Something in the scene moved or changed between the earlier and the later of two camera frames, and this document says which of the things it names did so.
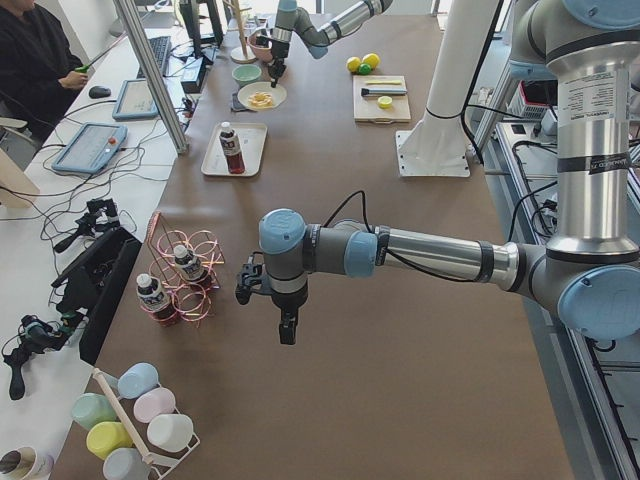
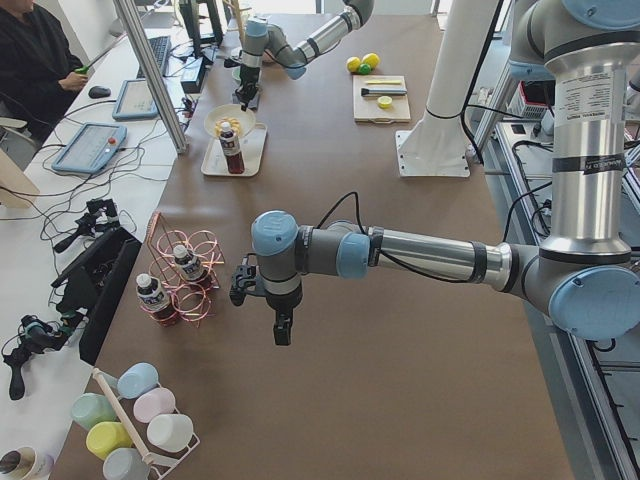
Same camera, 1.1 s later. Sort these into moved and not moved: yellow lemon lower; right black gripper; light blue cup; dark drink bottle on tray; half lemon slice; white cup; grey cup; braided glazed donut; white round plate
Moved: braided glazed donut; right black gripper; white round plate
Not moved: light blue cup; dark drink bottle on tray; half lemon slice; yellow lemon lower; white cup; grey cup
